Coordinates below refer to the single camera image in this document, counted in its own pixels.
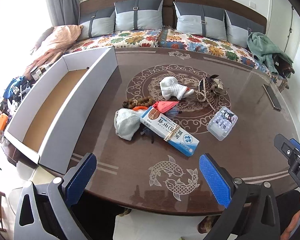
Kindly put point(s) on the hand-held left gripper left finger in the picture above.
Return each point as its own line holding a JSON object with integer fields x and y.
{"x": 81, "y": 177}

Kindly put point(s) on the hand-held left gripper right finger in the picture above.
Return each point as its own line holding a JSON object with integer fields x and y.
{"x": 215, "y": 180}

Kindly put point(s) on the tan rubber band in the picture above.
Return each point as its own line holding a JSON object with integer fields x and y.
{"x": 169, "y": 135}

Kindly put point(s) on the white glove with orange cuff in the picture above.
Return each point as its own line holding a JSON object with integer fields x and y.
{"x": 126, "y": 125}

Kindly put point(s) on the blue and white carton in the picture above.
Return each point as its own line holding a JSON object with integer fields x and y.
{"x": 165, "y": 130}

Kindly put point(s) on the white cardboard box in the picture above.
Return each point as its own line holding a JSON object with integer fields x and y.
{"x": 97, "y": 92}

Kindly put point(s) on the white knitted glove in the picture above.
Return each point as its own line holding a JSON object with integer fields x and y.
{"x": 173, "y": 88}

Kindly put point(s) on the person's right hand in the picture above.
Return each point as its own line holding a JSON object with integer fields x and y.
{"x": 296, "y": 222}

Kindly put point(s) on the dark smartphone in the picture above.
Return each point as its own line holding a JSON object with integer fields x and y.
{"x": 272, "y": 97}

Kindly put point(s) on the clear plastic case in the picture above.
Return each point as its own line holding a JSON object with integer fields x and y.
{"x": 222, "y": 123}

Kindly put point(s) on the brown side table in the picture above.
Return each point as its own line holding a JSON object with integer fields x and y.
{"x": 12, "y": 150}

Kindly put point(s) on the dark bag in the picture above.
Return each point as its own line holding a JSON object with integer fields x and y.
{"x": 286, "y": 66}

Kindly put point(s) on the red packet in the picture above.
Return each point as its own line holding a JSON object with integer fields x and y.
{"x": 166, "y": 105}

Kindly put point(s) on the gold leaf hair ornament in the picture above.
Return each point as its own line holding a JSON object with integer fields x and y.
{"x": 216, "y": 85}

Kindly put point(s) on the orange packet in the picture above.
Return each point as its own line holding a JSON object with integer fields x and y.
{"x": 1, "y": 123}

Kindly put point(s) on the green cloth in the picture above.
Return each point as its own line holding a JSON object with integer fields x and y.
{"x": 261, "y": 45}

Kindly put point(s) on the blue cloth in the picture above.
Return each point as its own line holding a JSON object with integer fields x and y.
{"x": 13, "y": 85}

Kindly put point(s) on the grey two-tone pillow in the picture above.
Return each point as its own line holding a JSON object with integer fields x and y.
{"x": 237, "y": 30}
{"x": 200, "y": 21}
{"x": 97, "y": 23}
{"x": 138, "y": 13}

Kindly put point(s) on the pink blanket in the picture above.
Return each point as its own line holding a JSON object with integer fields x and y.
{"x": 56, "y": 42}

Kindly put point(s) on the floral sofa blanket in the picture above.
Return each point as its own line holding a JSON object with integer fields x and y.
{"x": 190, "y": 42}

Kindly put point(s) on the grey curtain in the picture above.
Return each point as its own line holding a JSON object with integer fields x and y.
{"x": 61, "y": 0}

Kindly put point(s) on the white wall socket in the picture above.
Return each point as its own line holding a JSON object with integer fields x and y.
{"x": 253, "y": 4}

